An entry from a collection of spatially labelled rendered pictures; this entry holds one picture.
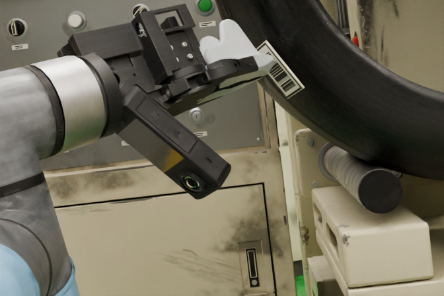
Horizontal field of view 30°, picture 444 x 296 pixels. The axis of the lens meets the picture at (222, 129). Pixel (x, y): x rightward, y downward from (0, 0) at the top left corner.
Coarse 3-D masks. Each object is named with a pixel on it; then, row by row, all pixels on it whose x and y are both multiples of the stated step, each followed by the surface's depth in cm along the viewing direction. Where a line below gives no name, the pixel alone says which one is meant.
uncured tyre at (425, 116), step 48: (240, 0) 83; (288, 0) 81; (288, 48) 81; (336, 48) 81; (336, 96) 82; (384, 96) 81; (432, 96) 81; (336, 144) 88; (384, 144) 84; (432, 144) 82
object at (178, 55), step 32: (96, 32) 70; (128, 32) 72; (160, 32) 71; (192, 32) 75; (96, 64) 67; (128, 64) 71; (160, 64) 70; (192, 64) 73; (160, 96) 71; (192, 96) 72
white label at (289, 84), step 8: (256, 48) 83; (264, 48) 82; (272, 48) 81; (280, 64) 81; (272, 72) 84; (280, 72) 82; (288, 72) 81; (272, 80) 85; (280, 80) 83; (288, 80) 82; (296, 80) 81; (280, 88) 84; (288, 88) 83; (296, 88) 82; (288, 96) 84
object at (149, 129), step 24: (144, 96) 69; (144, 120) 69; (168, 120) 70; (144, 144) 71; (168, 144) 69; (192, 144) 70; (168, 168) 72; (192, 168) 70; (216, 168) 70; (192, 192) 72
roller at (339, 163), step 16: (336, 160) 105; (352, 160) 96; (336, 176) 103; (352, 176) 89; (368, 176) 83; (384, 176) 83; (352, 192) 89; (368, 192) 83; (384, 192) 83; (400, 192) 83; (368, 208) 84; (384, 208) 83
